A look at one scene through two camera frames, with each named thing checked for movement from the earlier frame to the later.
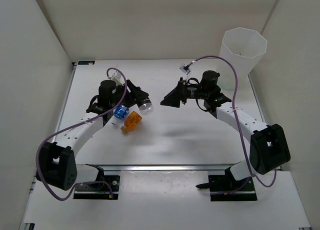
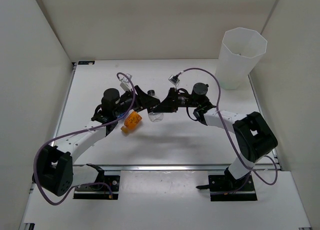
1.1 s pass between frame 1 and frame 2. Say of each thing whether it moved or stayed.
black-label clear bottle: moved
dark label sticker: stayed
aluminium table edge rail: stayed
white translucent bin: stayed
